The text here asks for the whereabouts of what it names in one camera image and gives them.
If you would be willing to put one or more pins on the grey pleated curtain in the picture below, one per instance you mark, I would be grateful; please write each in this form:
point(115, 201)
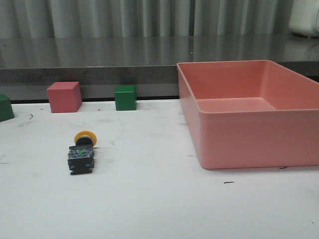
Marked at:
point(127, 18)

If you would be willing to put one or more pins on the green cube block left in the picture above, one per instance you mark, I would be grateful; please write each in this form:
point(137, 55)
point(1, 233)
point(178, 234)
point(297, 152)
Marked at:
point(6, 111)

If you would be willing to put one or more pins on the white appliance on counter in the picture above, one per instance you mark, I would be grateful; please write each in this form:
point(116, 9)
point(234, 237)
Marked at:
point(304, 19)

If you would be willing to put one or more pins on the grey stone counter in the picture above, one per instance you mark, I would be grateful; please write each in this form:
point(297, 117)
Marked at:
point(29, 66)

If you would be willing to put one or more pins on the yellow push button switch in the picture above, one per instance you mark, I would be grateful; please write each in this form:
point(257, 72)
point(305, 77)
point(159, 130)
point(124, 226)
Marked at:
point(81, 156)

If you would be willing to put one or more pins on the pink plastic bin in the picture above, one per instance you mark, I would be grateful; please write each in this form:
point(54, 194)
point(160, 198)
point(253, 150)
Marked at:
point(246, 114)

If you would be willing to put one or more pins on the green cube block centre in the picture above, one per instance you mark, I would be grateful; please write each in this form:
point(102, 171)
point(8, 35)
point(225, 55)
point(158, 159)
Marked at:
point(125, 98)

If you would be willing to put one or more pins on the pink cube block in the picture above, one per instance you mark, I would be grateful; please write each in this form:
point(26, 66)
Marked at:
point(64, 97)

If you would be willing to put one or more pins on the green cube block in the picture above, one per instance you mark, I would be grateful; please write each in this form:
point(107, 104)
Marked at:
point(125, 98)
point(6, 111)

